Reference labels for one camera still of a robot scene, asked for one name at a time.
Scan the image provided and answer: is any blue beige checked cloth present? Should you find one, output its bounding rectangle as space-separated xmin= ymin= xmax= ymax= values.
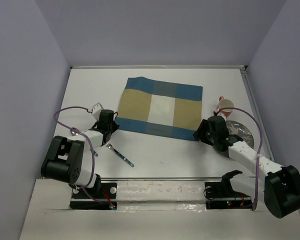
xmin=115 ymin=76 xmax=203 ymax=141

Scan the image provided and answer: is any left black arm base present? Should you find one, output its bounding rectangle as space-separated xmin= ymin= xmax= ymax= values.
xmin=69 ymin=181 xmax=118 ymax=211

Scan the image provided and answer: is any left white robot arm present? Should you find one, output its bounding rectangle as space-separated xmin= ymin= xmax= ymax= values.
xmin=40 ymin=109 xmax=119 ymax=198

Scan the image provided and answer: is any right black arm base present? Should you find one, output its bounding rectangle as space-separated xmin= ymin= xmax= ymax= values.
xmin=203 ymin=181 xmax=253 ymax=210

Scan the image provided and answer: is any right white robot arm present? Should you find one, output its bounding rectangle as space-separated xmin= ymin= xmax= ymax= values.
xmin=193 ymin=115 xmax=300 ymax=219

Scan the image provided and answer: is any dark patterned plate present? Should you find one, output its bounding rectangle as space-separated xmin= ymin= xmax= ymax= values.
xmin=226 ymin=120 xmax=255 ymax=148

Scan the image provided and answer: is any pink cup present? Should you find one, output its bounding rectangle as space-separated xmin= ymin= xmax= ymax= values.
xmin=215 ymin=96 xmax=234 ymax=118

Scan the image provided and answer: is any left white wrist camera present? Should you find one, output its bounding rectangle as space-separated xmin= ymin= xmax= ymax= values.
xmin=91 ymin=102 xmax=104 ymax=121

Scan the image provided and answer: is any fork with teal handle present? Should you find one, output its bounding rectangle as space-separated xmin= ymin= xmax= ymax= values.
xmin=105 ymin=142 xmax=135 ymax=168

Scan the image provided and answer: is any spoon with teal handle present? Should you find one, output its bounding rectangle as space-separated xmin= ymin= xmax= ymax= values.
xmin=69 ymin=128 xmax=102 ymax=157

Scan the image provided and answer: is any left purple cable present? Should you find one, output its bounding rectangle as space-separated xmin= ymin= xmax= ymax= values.
xmin=53 ymin=106 xmax=116 ymax=210

